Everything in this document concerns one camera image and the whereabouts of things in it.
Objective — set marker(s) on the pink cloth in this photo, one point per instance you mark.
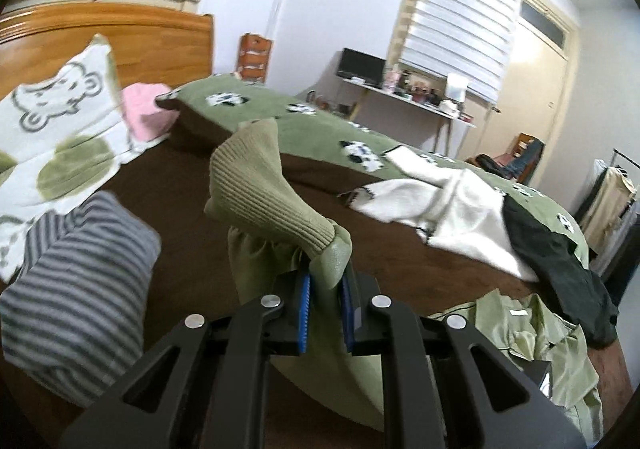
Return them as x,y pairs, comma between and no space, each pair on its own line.
142,109

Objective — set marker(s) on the small desk clutter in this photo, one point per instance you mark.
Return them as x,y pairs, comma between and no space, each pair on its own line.
415,89

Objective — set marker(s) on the brown bed sheet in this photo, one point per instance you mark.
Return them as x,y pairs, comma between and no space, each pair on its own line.
175,209

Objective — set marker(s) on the wooden headboard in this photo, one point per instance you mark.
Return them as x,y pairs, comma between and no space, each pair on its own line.
150,39

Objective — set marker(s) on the white container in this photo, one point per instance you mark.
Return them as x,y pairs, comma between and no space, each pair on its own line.
456,86

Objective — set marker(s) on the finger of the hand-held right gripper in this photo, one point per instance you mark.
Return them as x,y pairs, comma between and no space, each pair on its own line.
539,376

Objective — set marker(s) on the black garment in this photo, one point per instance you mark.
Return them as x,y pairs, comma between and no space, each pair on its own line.
550,249

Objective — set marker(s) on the clothes rack with garments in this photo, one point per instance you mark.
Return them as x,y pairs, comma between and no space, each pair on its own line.
607,199

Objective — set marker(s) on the cream door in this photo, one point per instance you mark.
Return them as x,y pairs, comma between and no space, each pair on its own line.
535,94

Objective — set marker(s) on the white bear print pillow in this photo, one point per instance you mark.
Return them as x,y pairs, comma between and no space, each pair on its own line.
60,129

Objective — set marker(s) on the green cow print blanket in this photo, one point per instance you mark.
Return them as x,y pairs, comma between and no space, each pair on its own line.
310,139

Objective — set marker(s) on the olive green jacket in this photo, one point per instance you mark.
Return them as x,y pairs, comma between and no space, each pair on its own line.
250,179

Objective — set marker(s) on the black monitor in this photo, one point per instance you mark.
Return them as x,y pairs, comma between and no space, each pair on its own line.
360,64

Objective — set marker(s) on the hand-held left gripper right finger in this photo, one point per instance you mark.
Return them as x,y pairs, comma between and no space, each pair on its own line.
346,319

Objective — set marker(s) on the white garment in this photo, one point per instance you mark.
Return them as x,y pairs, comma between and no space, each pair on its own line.
465,214

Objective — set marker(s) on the grey striped garment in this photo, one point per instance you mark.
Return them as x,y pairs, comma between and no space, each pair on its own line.
75,289

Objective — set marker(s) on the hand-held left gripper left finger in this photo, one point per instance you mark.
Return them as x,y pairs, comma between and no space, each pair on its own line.
303,311

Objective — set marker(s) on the white wall desk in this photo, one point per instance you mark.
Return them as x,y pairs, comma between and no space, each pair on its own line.
400,96

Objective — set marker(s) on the chair with draped clothes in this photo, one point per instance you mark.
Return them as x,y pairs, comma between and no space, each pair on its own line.
525,154

